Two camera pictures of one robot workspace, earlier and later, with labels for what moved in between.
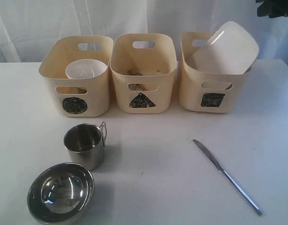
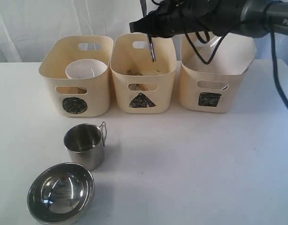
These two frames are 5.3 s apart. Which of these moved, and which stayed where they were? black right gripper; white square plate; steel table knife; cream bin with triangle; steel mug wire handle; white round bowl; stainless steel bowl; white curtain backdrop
Moved: steel table knife; black right gripper; white square plate
Stayed: stainless steel bowl; cream bin with triangle; white curtain backdrop; steel mug wire handle; white round bowl
